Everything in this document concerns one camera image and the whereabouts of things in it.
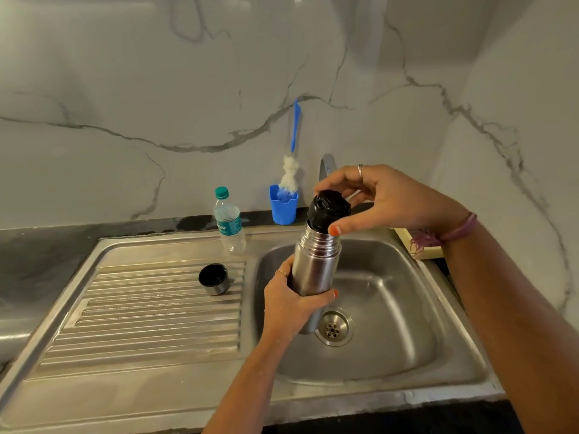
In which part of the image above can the person's left forearm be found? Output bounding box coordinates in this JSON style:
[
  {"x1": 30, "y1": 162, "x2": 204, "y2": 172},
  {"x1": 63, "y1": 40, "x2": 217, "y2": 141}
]
[{"x1": 201, "y1": 336, "x2": 295, "y2": 434}]

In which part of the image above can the clear plastic water bottle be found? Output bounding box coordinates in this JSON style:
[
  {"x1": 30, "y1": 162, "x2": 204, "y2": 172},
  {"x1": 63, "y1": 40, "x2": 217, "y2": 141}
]
[{"x1": 213, "y1": 186, "x2": 247, "y2": 256}]

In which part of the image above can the person's right forearm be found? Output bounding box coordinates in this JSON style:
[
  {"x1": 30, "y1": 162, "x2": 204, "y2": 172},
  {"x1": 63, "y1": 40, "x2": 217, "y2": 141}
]
[{"x1": 441, "y1": 221, "x2": 579, "y2": 434}]

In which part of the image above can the pink thread bracelet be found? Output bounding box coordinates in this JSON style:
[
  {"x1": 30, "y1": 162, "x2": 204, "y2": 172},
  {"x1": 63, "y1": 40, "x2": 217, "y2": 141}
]
[{"x1": 409, "y1": 212, "x2": 479, "y2": 256}]

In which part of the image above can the person's right hand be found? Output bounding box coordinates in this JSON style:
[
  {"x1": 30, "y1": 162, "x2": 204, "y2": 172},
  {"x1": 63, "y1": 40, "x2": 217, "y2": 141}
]
[{"x1": 314, "y1": 164, "x2": 471, "y2": 238}]

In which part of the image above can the yellow plastic basket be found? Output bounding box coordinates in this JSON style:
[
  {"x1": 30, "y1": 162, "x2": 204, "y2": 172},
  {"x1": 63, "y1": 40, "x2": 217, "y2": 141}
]
[{"x1": 393, "y1": 228, "x2": 446, "y2": 260}]

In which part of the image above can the stainless steel flask body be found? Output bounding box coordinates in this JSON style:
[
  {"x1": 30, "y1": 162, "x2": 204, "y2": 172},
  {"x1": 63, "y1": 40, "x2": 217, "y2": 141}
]
[{"x1": 289, "y1": 223, "x2": 343, "y2": 335}]

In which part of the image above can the steel cup cap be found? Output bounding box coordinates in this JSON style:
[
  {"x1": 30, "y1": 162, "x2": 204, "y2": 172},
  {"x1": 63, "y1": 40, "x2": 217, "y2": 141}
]
[{"x1": 198, "y1": 263, "x2": 231, "y2": 297}]

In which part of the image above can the person's left hand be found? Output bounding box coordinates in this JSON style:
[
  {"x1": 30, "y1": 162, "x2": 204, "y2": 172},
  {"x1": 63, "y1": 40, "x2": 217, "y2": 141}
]
[{"x1": 261, "y1": 253, "x2": 340, "y2": 345}]

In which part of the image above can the blue white bottle brush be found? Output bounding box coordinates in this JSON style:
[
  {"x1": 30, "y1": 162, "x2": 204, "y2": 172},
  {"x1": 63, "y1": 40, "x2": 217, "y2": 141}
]
[{"x1": 276, "y1": 99, "x2": 303, "y2": 200}]

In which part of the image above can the blue plastic brush holder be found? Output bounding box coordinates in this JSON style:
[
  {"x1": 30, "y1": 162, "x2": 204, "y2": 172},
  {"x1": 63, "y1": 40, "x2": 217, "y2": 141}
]
[{"x1": 269, "y1": 184, "x2": 299, "y2": 226}]

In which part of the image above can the stainless steel sink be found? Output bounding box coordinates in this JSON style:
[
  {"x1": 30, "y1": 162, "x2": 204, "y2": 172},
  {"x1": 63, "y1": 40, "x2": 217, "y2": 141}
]
[{"x1": 0, "y1": 225, "x2": 505, "y2": 434}]

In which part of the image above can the black stopper lid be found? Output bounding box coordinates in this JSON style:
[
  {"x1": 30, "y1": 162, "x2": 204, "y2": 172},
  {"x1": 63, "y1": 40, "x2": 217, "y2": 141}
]
[{"x1": 306, "y1": 190, "x2": 352, "y2": 234}]

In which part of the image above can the chrome faucet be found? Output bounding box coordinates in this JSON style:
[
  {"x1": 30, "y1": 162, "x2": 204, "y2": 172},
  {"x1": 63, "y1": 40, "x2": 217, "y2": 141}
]
[{"x1": 318, "y1": 153, "x2": 362, "y2": 202}]

